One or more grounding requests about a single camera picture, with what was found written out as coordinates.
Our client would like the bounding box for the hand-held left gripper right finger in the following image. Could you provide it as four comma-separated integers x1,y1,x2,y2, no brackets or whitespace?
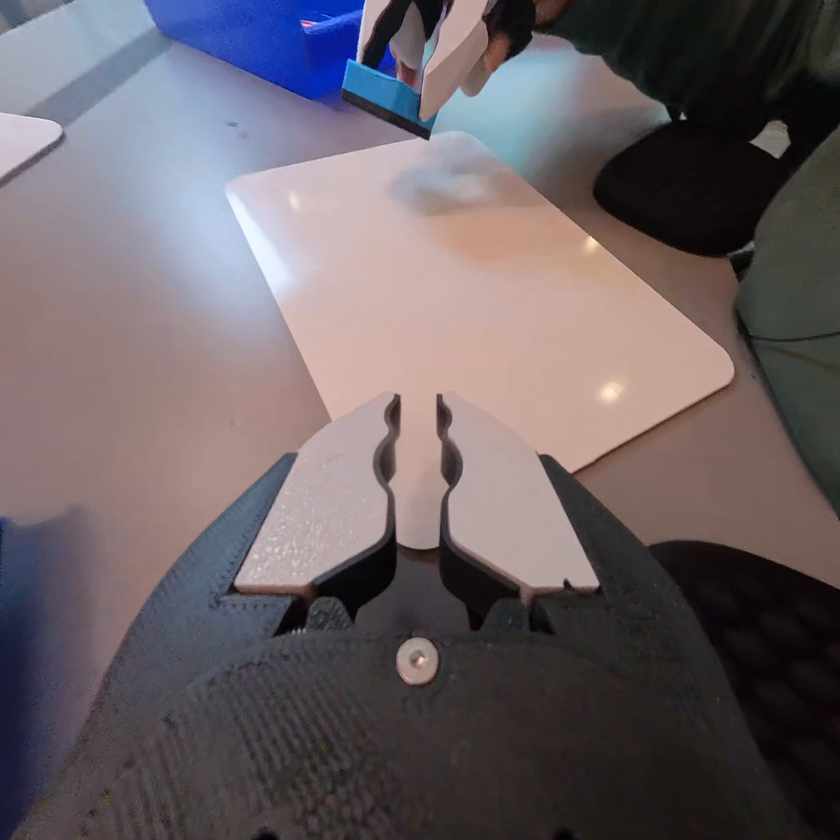
436,392,602,620

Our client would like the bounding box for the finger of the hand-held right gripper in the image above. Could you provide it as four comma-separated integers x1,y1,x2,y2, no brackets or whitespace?
418,0,497,122
357,0,442,69

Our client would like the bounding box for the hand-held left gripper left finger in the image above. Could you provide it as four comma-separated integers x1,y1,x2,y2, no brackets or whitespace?
234,392,401,620

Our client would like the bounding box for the blue whiteboard eraser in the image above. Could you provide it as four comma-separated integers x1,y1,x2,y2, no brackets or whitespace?
342,58,438,140

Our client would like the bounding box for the white whiteboard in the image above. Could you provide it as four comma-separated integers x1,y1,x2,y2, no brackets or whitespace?
225,130,737,552

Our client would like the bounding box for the person's right hand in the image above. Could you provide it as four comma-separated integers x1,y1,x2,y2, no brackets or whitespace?
460,0,573,98

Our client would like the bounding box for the blue plastic bin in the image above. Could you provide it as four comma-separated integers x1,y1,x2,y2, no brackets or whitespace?
142,0,395,102

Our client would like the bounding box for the black textured wrist pad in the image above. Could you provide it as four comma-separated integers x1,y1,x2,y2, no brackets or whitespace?
650,540,840,840
594,121,804,258

